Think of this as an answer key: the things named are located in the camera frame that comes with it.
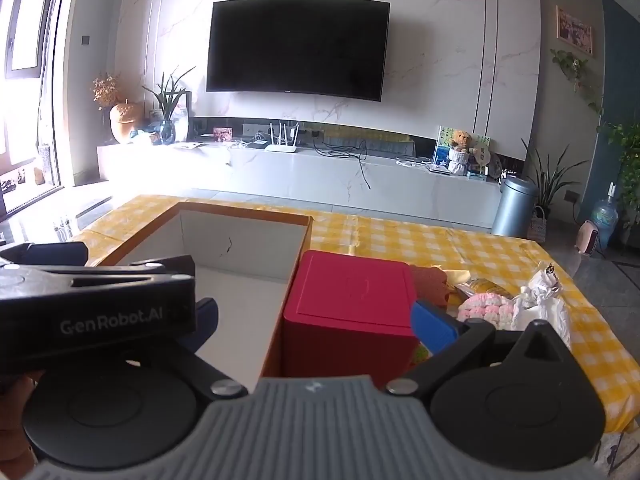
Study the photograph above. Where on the black set-top box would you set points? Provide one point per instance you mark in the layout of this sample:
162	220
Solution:
257	144

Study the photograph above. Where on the orange-rimmed cardboard box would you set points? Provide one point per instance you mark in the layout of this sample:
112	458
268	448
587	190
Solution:
240	250

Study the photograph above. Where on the long-leaf potted plant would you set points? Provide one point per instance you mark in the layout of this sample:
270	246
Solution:
542	180

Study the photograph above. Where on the bushy green plant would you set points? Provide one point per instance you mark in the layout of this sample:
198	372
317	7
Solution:
630	160

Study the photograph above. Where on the red square box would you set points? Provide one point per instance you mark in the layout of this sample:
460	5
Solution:
345	310

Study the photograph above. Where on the white marble TV cabinet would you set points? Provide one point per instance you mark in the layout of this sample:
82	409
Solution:
300	180

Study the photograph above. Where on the white papers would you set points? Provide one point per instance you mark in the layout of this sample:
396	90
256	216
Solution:
189	145

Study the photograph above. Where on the person's left hand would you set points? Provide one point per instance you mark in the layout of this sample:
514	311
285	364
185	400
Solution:
12	435

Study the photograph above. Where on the brown teddy bear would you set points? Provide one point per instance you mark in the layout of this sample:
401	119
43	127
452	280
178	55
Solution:
460	142

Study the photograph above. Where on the tan round jar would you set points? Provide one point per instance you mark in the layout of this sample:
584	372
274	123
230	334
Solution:
125	120

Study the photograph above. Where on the brown scouring sponge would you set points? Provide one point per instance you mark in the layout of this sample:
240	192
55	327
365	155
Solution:
430	282

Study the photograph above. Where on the dark picture frame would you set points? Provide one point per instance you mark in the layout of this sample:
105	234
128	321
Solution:
186	105

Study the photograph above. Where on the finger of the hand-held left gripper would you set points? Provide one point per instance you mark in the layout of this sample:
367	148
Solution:
45	254

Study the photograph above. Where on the dark-framed window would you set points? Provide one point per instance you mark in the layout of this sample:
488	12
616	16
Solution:
25	35

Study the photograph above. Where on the grey metal trash bin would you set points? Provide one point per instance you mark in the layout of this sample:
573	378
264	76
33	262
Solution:
515	207

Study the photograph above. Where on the blue water bottle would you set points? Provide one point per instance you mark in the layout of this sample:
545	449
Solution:
605	220

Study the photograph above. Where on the framed wall picture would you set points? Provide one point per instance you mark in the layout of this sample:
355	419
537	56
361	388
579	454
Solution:
575	30

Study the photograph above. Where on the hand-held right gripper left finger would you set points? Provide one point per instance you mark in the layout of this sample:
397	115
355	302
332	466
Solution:
206	317

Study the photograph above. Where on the pink small heater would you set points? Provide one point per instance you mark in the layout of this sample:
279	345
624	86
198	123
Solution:
587	237

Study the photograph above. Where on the black wall television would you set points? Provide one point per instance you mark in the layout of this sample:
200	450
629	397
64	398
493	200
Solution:
300	50

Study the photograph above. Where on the white router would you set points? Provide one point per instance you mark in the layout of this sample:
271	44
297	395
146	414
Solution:
280	148

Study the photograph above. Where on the colourful picture board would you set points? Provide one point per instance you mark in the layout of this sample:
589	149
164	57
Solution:
442	152

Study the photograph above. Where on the small photo frame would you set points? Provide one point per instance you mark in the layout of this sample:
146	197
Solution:
223	134

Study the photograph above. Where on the small white fan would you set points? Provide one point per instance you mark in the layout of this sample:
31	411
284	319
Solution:
482	157

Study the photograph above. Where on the green plant in blue vase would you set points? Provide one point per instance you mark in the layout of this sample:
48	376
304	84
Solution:
167	132

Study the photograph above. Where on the hanging vine plant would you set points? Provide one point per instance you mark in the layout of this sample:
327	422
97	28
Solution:
575	67

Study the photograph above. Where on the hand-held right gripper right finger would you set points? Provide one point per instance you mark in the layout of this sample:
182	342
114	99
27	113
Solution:
435	327

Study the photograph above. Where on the yellow checkered tablecloth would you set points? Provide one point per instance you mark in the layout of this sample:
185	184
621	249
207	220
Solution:
450	245

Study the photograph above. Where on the clear plastic bag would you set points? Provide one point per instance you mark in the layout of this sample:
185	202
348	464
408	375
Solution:
545	305

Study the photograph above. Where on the dried flower bunch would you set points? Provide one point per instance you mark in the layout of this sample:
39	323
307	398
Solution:
105	90

